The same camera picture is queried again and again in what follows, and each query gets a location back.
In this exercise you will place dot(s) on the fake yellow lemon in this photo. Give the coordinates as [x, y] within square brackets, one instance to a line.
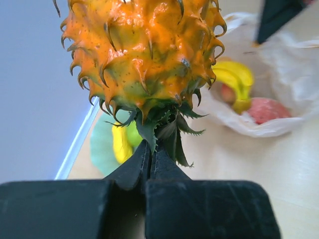
[121, 146]

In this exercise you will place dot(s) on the fake peach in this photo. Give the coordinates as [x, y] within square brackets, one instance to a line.
[227, 94]

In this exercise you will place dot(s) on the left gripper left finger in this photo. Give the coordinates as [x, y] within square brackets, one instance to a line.
[108, 208]

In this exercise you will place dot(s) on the light green fruit plate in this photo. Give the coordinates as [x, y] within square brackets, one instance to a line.
[101, 145]

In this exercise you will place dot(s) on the fake watermelon slice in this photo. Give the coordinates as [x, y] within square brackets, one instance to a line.
[263, 110]

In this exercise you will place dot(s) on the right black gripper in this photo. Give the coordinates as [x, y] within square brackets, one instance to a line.
[275, 14]

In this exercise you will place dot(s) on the fake pineapple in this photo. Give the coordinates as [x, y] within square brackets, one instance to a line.
[147, 57]

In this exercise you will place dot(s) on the fake banana bunch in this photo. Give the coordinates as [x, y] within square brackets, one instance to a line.
[240, 79]

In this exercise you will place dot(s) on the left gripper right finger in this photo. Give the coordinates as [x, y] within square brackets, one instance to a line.
[178, 207]

